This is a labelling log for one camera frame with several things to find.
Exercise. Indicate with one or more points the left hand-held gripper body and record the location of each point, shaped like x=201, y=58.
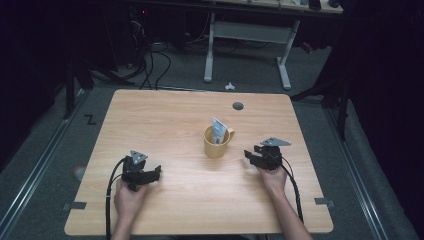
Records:
x=133, y=171

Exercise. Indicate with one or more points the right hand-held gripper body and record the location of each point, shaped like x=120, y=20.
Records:
x=272, y=156

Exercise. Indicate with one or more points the yellow cup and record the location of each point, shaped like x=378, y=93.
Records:
x=215, y=148

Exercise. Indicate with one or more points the white toothpaste tube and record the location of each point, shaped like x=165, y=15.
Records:
x=218, y=130

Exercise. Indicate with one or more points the person's right hand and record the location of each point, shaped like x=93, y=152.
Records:
x=275, y=180

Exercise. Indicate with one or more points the person's left hand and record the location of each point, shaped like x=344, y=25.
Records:
x=128, y=201

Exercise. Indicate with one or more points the round grey table grommet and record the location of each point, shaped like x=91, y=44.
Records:
x=238, y=106

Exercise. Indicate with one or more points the grey tape strip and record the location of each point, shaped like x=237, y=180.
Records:
x=324, y=201
x=74, y=205

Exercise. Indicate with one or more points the small white floor object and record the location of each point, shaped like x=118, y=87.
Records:
x=229, y=87

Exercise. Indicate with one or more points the black metal stand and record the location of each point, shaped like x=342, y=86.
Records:
x=71, y=83
x=333, y=96

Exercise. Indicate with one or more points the white-framed background desk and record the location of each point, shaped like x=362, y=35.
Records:
x=250, y=31

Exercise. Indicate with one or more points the metal floor rail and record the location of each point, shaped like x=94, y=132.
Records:
x=36, y=170
x=360, y=180

